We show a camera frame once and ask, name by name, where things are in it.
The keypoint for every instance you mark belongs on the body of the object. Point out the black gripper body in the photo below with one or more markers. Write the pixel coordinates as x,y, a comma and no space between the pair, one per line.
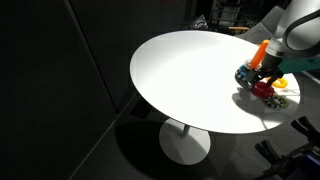
271,65

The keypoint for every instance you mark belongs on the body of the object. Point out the black clamp orange tip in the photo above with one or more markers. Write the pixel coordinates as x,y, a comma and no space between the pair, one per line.
306,128
268,150

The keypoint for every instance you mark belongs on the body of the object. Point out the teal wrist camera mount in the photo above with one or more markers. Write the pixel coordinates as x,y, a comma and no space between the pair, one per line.
300,65

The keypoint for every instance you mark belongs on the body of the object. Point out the small grey object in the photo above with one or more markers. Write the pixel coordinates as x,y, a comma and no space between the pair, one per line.
199,22

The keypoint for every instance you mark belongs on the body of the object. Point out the metal frame chair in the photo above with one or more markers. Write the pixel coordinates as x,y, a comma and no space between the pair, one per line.
226,13

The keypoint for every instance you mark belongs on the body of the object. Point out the white table pedestal base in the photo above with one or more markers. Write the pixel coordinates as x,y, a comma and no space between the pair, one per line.
185,146

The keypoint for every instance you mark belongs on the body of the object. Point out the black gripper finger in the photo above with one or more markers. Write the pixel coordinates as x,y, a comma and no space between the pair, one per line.
259,77
275,80

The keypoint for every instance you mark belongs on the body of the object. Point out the yellow bar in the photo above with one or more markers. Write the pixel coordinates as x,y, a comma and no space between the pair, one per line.
239,28

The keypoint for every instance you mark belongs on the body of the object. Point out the orange stacking pole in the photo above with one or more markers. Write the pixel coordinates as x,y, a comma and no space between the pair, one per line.
259,53

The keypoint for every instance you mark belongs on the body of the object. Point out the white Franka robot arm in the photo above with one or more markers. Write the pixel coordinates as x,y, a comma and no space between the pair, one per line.
296,10

